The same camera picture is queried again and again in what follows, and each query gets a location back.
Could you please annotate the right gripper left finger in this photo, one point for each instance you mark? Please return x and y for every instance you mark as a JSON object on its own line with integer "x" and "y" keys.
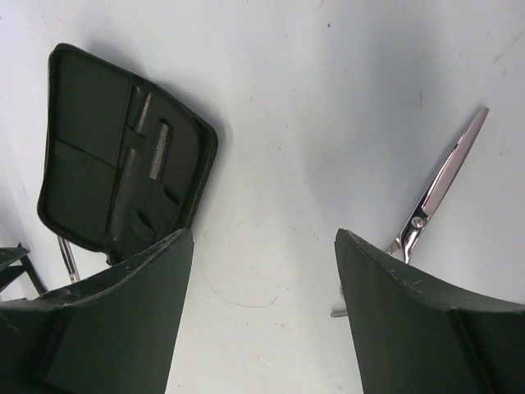
{"x": 113, "y": 332}

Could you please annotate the silver scissors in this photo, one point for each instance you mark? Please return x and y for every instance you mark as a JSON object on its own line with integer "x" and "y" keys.
{"x": 436, "y": 191}
{"x": 68, "y": 259}

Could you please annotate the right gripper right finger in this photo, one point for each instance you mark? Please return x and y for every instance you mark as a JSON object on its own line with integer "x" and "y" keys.
{"x": 415, "y": 333}

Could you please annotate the right silver scissors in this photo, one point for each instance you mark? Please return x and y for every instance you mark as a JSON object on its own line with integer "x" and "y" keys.
{"x": 436, "y": 191}

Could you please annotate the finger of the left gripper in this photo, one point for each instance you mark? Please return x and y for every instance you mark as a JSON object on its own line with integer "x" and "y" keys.
{"x": 15, "y": 261}

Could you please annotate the black zip tool case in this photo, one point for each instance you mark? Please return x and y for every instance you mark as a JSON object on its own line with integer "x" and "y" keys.
{"x": 103, "y": 123}

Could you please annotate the left silver scissors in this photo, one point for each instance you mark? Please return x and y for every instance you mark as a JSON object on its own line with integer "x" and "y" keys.
{"x": 68, "y": 259}

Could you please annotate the thinning razor in case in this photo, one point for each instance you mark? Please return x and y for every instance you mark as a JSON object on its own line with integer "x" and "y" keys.
{"x": 160, "y": 151}

